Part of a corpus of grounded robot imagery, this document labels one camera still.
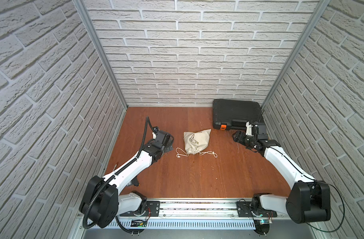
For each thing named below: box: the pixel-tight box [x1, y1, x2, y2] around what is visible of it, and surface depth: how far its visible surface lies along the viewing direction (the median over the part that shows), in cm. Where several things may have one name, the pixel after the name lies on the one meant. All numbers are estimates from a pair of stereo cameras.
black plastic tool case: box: [212, 98, 262, 131], surface depth 111 cm
